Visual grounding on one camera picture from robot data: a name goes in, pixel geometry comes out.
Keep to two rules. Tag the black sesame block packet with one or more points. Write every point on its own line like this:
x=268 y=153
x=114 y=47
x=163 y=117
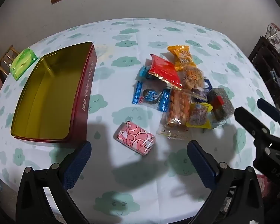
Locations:
x=224 y=112

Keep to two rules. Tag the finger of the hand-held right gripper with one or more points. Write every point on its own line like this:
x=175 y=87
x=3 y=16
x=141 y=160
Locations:
x=247 y=119
x=268 y=110

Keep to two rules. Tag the round peanut brittle packet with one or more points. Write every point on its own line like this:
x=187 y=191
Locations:
x=192 y=77

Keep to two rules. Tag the newspaper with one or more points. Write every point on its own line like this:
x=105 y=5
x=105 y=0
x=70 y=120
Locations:
x=278 y=37

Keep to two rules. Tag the orange snack packet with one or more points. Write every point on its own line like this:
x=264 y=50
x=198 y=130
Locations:
x=182 y=56

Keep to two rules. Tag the dark wooden shelf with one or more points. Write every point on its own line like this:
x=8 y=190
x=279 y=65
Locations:
x=268 y=58

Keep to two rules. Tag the dark blue snack packet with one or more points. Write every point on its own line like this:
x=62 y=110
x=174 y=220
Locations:
x=208 y=84

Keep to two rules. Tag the purple snack packet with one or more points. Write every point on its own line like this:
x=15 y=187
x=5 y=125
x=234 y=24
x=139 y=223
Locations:
x=199 y=94

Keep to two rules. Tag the blue candy stick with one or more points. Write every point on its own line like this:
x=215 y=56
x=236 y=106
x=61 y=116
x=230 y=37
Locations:
x=137 y=93

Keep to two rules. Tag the blue cookie packet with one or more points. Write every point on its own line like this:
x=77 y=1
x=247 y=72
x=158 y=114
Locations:
x=151 y=96
x=143 y=71

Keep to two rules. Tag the pink patterned candy packet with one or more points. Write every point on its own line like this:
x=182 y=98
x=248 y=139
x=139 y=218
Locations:
x=134 y=136

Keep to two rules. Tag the bamboo chair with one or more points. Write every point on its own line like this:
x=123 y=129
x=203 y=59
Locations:
x=4 y=60

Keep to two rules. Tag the long clear peanut packet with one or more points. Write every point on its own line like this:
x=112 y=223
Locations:
x=178 y=105

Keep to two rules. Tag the green tissue pack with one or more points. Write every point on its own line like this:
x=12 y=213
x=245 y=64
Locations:
x=23 y=63

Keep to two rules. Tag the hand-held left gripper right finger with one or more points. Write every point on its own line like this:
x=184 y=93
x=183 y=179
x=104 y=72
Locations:
x=200 y=161

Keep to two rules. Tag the red snack packet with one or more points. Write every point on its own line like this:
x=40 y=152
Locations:
x=164 y=71

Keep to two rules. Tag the yellow snack packet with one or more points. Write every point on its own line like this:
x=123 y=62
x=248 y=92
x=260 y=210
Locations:
x=198 y=115

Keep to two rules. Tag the cloud print tablecloth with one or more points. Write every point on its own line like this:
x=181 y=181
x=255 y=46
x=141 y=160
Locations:
x=135 y=39

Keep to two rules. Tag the red tin box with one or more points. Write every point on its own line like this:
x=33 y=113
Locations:
x=49 y=93

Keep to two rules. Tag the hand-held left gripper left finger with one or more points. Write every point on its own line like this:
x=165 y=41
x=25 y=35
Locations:
x=79 y=161

